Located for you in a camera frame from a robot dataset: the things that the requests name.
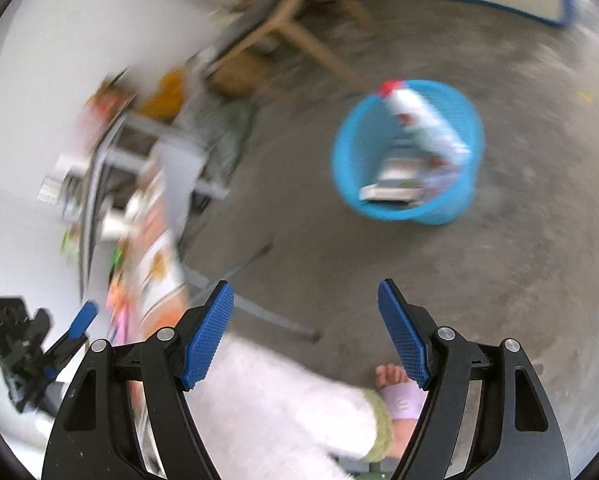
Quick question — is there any blue plastic wastebasket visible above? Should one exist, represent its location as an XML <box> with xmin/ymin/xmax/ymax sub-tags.
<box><xmin>332</xmin><ymin>79</ymin><xmax>485</xmax><ymax>226</ymax></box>

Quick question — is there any white fluffy robe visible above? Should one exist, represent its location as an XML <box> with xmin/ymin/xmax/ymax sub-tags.
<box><xmin>129</xmin><ymin>335</ymin><xmax>395</xmax><ymax>480</ymax></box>

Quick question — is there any grey box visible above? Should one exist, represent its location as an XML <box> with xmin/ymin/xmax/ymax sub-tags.
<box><xmin>359</xmin><ymin>157</ymin><xmax>430</xmax><ymax>206</ymax></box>

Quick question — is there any white plastic bottle red cap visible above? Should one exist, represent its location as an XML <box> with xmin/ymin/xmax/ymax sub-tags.
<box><xmin>379</xmin><ymin>80</ymin><xmax>473</xmax><ymax>171</ymax></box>

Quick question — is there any wooden chair black seat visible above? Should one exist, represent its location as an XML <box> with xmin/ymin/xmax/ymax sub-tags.
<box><xmin>194</xmin><ymin>0</ymin><xmax>380</xmax><ymax>91</ymax></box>

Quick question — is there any grey plastic bag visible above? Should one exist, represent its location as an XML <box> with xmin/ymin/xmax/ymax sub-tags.
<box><xmin>206</xmin><ymin>100</ymin><xmax>257</xmax><ymax>171</ymax></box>

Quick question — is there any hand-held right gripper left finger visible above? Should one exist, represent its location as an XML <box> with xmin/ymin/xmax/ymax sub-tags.
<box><xmin>40</xmin><ymin>280</ymin><xmax>236</xmax><ymax>480</ymax></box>

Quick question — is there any yellow plastic bag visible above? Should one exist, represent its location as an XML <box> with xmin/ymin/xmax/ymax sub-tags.
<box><xmin>139</xmin><ymin>70</ymin><xmax>187</xmax><ymax>121</ymax></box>

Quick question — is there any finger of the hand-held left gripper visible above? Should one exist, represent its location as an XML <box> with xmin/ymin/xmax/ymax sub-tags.
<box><xmin>39</xmin><ymin>337</ymin><xmax>89</xmax><ymax>381</ymax></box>
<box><xmin>44</xmin><ymin>301</ymin><xmax>99</xmax><ymax>356</ymax></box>

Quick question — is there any pale purple slipper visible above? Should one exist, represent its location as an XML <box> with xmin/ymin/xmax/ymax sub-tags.
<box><xmin>382</xmin><ymin>382</ymin><xmax>427</xmax><ymax>421</ymax></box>

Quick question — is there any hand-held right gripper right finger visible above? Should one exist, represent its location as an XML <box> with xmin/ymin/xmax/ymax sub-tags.
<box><xmin>377</xmin><ymin>279</ymin><xmax>573</xmax><ymax>480</ymax></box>

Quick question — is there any person's foot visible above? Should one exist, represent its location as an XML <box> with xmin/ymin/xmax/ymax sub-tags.
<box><xmin>374</xmin><ymin>364</ymin><xmax>411</xmax><ymax>386</ymax></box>

